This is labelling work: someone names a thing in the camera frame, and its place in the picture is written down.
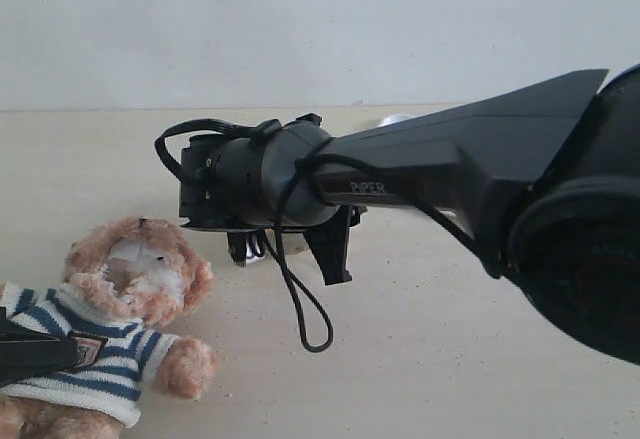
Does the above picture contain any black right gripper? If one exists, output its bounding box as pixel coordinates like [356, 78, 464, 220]
[177, 114, 361, 285]

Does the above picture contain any beige teddy bear striped sweater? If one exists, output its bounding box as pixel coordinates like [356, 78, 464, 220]
[1, 216, 217, 438]

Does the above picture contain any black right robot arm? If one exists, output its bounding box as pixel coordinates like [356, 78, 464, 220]
[178, 68, 639, 364]

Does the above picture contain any steel bowl of yellow grain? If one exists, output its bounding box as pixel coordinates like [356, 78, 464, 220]
[263, 229, 310, 256]

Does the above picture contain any white rectangular plastic tray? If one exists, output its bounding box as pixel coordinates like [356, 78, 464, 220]
[377, 113, 466, 220]

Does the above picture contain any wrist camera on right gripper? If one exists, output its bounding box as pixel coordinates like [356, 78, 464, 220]
[226, 231, 266, 267]

